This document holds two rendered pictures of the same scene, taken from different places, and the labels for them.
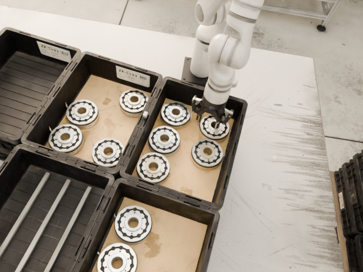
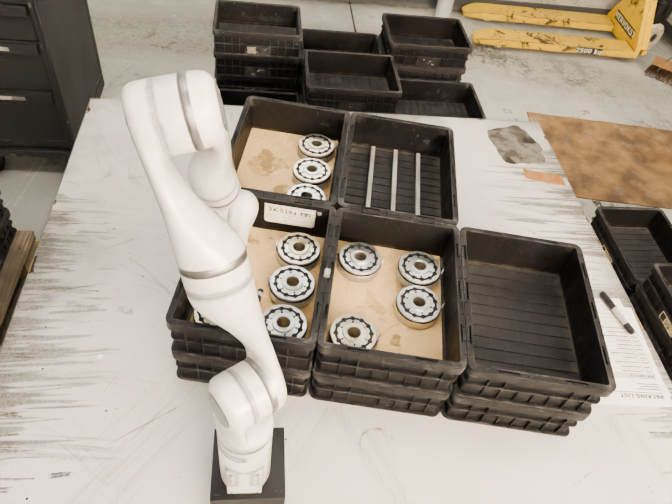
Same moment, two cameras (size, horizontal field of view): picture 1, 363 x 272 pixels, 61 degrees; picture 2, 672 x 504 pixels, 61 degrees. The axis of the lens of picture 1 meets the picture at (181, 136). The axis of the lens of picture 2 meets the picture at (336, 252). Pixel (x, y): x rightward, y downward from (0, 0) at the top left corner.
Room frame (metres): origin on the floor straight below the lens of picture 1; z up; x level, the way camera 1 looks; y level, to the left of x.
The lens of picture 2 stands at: (1.32, 0.01, 1.88)
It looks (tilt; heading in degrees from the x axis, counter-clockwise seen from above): 48 degrees down; 171
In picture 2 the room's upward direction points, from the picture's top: 10 degrees clockwise
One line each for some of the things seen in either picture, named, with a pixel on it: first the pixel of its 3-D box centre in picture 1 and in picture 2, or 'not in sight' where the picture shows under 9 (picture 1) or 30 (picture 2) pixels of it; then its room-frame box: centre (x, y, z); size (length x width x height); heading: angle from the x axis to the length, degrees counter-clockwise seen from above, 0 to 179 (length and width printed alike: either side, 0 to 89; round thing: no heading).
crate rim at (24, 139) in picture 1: (98, 107); (394, 282); (0.55, 0.27, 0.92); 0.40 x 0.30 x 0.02; 172
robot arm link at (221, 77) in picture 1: (222, 62); (232, 224); (0.62, -0.07, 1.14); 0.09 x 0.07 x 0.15; 76
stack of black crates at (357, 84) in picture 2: not in sight; (345, 114); (-0.86, 0.30, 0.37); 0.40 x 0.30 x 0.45; 92
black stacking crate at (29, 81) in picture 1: (17, 89); (520, 316); (0.59, 0.57, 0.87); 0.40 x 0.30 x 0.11; 172
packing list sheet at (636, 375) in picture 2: not in sight; (611, 348); (0.56, 0.88, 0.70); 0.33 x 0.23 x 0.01; 3
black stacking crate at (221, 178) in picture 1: (187, 144); (258, 276); (0.51, -0.02, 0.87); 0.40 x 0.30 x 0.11; 172
